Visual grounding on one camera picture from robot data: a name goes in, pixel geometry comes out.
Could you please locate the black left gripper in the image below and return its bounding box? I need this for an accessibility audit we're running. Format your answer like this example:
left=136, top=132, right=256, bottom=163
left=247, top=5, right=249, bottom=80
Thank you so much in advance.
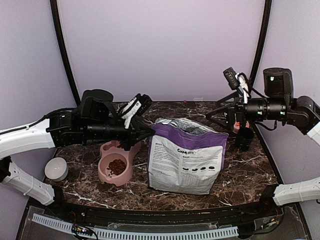
left=83, top=117, right=155, bottom=150

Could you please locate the purple white pet food bag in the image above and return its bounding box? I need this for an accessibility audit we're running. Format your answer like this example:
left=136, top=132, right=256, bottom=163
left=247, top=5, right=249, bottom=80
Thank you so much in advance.
left=148, top=118, right=229, bottom=195

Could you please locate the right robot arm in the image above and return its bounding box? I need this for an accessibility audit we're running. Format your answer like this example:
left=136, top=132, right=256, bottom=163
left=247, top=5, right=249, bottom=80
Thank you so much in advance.
left=205, top=96, right=320, bottom=217

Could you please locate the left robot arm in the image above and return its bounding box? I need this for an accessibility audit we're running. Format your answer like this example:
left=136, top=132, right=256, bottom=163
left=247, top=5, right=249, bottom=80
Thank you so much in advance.
left=0, top=110, right=155, bottom=218

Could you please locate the pink double pet bowl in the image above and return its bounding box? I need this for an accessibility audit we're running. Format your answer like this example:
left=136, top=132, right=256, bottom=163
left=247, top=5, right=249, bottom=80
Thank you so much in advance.
left=98, top=140, right=142, bottom=187

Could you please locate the red patterned bowl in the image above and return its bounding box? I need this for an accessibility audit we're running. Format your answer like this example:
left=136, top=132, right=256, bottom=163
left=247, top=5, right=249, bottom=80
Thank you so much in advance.
left=232, top=121, right=250, bottom=134

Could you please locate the dark green cup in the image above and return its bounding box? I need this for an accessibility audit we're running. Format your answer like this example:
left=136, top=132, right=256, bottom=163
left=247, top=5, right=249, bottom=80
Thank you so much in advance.
left=235, top=127, right=254, bottom=151

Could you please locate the white grey ceramic bowl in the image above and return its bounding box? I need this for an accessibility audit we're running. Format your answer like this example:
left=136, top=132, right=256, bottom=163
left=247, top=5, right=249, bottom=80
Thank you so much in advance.
left=44, top=157, right=69, bottom=182

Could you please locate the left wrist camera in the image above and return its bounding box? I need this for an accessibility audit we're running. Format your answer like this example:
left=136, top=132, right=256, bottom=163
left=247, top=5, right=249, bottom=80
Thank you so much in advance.
left=79, top=89, right=153, bottom=128

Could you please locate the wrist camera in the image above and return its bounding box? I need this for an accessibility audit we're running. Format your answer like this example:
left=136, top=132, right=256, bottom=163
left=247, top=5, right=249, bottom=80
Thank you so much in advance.
left=222, top=66, right=294, bottom=101
left=79, top=89, right=153, bottom=128

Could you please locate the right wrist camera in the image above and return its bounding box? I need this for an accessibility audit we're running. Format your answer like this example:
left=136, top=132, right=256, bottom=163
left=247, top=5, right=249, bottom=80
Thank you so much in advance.
left=222, top=66, right=294, bottom=101

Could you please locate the black front table rail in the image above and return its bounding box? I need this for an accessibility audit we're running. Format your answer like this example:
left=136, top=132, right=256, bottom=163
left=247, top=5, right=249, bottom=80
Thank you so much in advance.
left=44, top=201, right=285, bottom=226

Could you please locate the grey slotted cable duct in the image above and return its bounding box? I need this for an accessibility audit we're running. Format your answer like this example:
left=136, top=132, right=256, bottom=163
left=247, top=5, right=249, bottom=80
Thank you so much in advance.
left=32, top=213, right=239, bottom=240

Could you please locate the black left frame post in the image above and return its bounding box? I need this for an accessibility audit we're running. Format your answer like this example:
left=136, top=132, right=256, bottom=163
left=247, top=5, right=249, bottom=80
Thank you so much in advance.
left=49, top=0, right=81, bottom=106

